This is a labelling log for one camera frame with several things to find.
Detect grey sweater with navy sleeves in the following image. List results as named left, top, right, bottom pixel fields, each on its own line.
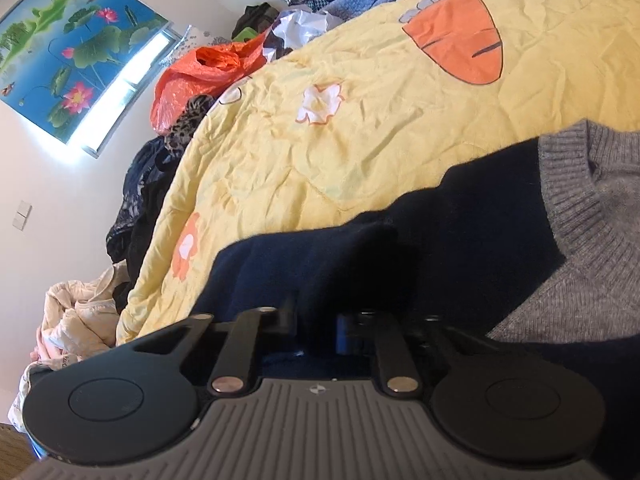
left=194, top=120, right=639, bottom=479

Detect dark clothes beside bed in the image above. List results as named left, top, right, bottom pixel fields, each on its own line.
left=105, top=94, right=215, bottom=311

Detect beige jacket on floor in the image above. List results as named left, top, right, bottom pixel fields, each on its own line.
left=8, top=261, right=129, bottom=434

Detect yellow carrot print quilt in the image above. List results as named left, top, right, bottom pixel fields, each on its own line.
left=116, top=0, right=639, bottom=344

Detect orange plastic bag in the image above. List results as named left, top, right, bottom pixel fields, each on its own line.
left=150, top=32, right=268, bottom=134

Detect white crumpled cloth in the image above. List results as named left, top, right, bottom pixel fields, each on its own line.
left=262, top=6, right=344, bottom=63

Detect lotus print window blind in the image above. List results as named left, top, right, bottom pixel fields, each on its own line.
left=1, top=0, right=176, bottom=153

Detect white wall switch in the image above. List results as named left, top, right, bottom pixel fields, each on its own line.
left=12, top=202, right=32, bottom=231

